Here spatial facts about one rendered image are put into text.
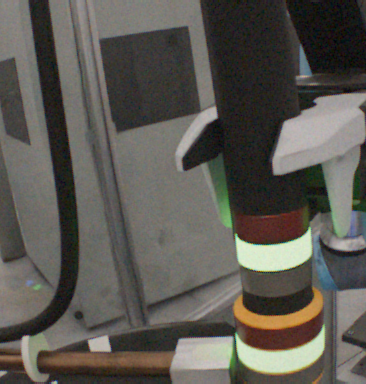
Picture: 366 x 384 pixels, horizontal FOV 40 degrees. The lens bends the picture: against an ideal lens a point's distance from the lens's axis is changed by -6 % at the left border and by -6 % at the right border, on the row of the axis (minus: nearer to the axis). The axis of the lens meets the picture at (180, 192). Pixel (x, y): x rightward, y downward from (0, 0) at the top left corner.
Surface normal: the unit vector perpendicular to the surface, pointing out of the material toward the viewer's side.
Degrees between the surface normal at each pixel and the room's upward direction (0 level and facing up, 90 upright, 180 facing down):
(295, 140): 42
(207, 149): 90
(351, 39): 117
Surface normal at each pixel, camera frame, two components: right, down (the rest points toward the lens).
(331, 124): 0.17, -0.57
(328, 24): -0.42, 0.72
